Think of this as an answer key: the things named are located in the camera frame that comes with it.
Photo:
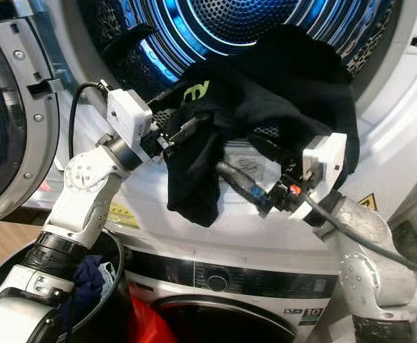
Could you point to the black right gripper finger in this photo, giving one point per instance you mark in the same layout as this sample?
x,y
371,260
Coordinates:
x,y
244,182
272,157

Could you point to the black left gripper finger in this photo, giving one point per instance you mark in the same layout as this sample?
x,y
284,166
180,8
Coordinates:
x,y
194,128
169,93

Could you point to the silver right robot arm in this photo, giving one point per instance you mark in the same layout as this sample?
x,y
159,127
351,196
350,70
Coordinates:
x,y
373,271

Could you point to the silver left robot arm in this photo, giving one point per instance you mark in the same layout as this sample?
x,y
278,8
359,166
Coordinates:
x,y
79,207

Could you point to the white washing machine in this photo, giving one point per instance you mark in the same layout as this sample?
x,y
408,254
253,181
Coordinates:
x,y
237,259

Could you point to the white tumble dryer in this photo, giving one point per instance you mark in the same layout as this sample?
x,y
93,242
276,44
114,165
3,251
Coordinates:
x,y
244,229

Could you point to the yellow triangle warning sticker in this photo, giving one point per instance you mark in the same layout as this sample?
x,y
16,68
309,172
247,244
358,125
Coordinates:
x,y
369,204

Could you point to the yellow rectangular sticker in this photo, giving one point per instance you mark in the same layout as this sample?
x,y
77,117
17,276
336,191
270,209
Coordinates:
x,y
124,214

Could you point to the perforated steel dryer drum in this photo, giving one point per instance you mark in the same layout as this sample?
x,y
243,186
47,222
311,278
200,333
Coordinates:
x,y
237,21

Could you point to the black washer control knob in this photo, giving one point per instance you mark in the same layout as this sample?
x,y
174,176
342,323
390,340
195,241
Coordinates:
x,y
217,281

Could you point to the washer warranty label sticker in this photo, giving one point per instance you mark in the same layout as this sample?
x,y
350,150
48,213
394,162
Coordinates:
x,y
312,314

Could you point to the grey round dryer door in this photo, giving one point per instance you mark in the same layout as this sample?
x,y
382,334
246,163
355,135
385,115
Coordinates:
x,y
29,164

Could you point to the white garment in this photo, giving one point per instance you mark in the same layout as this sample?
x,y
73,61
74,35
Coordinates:
x,y
108,273

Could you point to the dark round washer door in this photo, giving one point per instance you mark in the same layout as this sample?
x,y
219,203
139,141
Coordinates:
x,y
222,325

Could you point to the red cloth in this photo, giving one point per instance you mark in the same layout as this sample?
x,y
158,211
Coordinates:
x,y
147,325

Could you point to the black laundry bucket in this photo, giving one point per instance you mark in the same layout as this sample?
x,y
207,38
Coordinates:
x,y
94,329

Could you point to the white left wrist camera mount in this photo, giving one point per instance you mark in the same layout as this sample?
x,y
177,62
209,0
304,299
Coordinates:
x,y
129,114

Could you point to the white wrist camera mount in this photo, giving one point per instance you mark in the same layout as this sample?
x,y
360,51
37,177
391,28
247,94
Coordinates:
x,y
324,161
129,114

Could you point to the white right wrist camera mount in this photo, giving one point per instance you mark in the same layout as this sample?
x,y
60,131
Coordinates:
x,y
324,161

